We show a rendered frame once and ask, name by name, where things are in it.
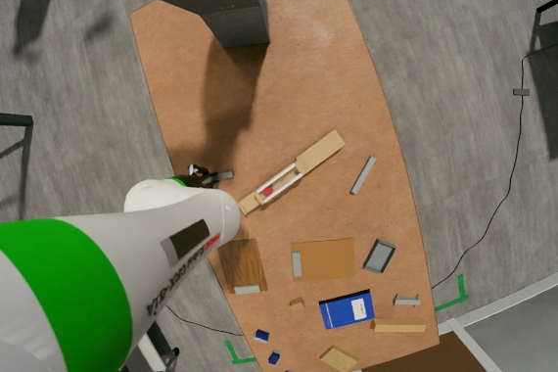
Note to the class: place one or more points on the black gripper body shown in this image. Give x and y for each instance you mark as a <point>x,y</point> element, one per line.
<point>197,179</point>

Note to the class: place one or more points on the blue spiral notebook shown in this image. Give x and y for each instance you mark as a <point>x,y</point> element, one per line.
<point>348,309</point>

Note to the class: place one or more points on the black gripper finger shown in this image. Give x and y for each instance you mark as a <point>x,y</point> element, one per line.
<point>205,171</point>
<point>210,185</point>

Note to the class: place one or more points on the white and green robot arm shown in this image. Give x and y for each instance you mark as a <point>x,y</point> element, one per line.
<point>78,293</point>

